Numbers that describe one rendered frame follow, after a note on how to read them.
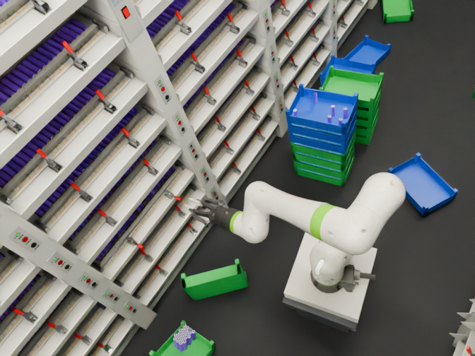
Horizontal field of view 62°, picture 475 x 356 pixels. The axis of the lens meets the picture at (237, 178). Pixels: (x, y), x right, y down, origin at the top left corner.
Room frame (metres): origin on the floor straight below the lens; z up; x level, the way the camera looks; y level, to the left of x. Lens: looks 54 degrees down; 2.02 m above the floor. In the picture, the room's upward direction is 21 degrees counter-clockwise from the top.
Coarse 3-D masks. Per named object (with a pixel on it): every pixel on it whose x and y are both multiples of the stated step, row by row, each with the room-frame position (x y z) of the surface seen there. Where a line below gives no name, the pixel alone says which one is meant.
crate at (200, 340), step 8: (200, 336) 0.59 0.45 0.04; (168, 344) 0.61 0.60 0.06; (192, 344) 0.58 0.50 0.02; (200, 344) 0.57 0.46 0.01; (208, 344) 0.55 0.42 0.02; (160, 352) 0.58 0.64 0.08; (168, 352) 0.57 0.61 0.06; (176, 352) 0.56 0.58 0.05; (184, 352) 0.55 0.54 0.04; (192, 352) 0.54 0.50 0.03; (200, 352) 0.53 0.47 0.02; (208, 352) 0.50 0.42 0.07
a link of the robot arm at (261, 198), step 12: (252, 192) 0.78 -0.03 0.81; (264, 192) 0.75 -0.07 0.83; (276, 192) 0.73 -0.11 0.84; (252, 204) 0.75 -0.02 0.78; (264, 204) 0.71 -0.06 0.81; (276, 204) 0.68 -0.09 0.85; (288, 204) 0.65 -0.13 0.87; (300, 204) 0.62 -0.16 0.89; (312, 204) 0.59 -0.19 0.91; (276, 216) 0.66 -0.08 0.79; (288, 216) 0.61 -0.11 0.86; (300, 216) 0.58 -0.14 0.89; (300, 228) 0.56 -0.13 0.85
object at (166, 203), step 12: (192, 168) 1.17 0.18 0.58; (180, 180) 1.16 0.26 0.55; (180, 192) 1.11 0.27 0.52; (144, 204) 1.08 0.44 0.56; (168, 204) 1.06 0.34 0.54; (156, 216) 1.01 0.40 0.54; (144, 228) 0.97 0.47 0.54; (144, 240) 0.94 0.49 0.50; (120, 252) 0.90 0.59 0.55; (132, 252) 0.89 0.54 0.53; (96, 264) 0.86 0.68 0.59; (120, 264) 0.85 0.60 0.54; (108, 276) 0.81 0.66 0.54
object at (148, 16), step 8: (136, 0) 1.31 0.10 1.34; (144, 0) 1.32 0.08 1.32; (152, 0) 1.31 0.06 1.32; (160, 0) 1.30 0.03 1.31; (168, 0) 1.33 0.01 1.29; (144, 8) 1.28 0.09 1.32; (152, 8) 1.27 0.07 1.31; (160, 8) 1.30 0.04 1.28; (144, 16) 1.25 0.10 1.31; (152, 16) 1.27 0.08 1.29; (144, 24) 1.25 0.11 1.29
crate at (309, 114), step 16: (304, 96) 1.44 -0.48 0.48; (320, 96) 1.39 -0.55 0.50; (336, 96) 1.33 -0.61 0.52; (352, 96) 1.28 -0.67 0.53; (288, 112) 1.31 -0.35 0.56; (304, 112) 1.33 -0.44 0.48; (320, 112) 1.29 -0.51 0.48; (336, 112) 1.26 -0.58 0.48; (352, 112) 1.19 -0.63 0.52; (320, 128) 1.20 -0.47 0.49; (336, 128) 1.14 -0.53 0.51
